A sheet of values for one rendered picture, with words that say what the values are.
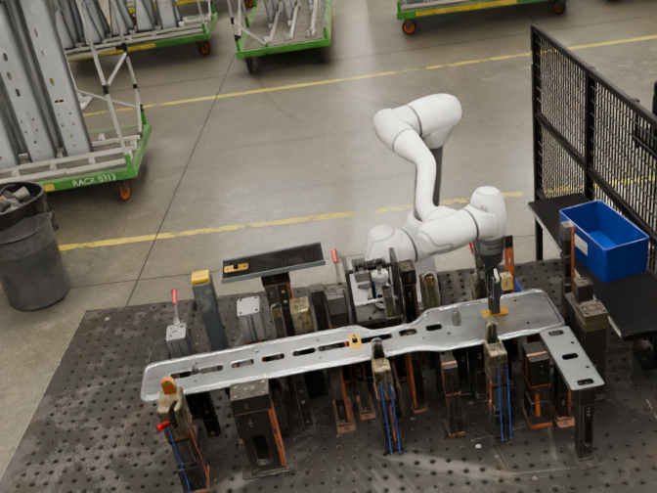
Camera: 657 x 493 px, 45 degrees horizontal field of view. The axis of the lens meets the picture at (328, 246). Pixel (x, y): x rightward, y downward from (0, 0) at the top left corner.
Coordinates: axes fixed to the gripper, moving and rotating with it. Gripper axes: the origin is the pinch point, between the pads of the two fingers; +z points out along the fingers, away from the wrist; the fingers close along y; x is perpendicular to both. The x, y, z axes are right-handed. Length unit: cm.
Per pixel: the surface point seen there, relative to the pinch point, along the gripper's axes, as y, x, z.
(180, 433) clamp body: 24, -104, 9
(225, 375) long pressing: 4, -90, 5
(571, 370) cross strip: 32.6, 13.4, 5.3
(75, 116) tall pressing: -399, -219, 44
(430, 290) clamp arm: -15.4, -17.6, 1.2
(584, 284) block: 2.8, 28.9, -2.4
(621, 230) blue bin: -20, 51, -5
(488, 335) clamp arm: 17.5, -6.8, -1.3
